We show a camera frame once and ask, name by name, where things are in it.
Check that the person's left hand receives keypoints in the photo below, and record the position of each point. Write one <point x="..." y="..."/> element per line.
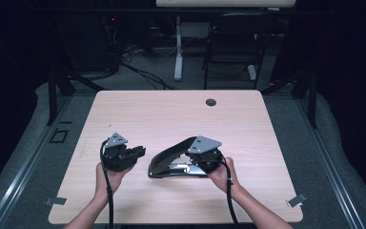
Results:
<point x="114" y="179"/>

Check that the round table grommet hole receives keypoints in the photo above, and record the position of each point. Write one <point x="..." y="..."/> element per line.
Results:
<point x="211" y="102"/>

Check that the black folding chair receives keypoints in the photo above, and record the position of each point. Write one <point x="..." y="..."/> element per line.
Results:
<point x="235" y="35"/>

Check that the white desk foot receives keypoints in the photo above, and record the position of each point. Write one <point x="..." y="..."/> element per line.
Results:
<point x="252" y="72"/>

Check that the black metal frame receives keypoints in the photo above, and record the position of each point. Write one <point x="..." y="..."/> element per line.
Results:
<point x="311" y="95"/>
<point x="54" y="95"/>

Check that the aluminium floor rail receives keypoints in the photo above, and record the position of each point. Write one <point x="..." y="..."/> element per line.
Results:
<point x="330" y="165"/>
<point x="28" y="165"/>

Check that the white desk leg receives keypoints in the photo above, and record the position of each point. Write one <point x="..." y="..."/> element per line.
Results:
<point x="178" y="57"/>

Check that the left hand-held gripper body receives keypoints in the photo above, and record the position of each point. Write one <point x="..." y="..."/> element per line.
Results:
<point x="117" y="157"/>

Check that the black computer tower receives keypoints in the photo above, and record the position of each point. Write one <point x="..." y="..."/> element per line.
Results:
<point x="92" y="44"/>

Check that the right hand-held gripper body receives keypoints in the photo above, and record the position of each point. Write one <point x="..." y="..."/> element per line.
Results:
<point x="206" y="156"/>

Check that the person's right hand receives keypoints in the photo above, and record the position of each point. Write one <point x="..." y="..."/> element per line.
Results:
<point x="225" y="179"/>

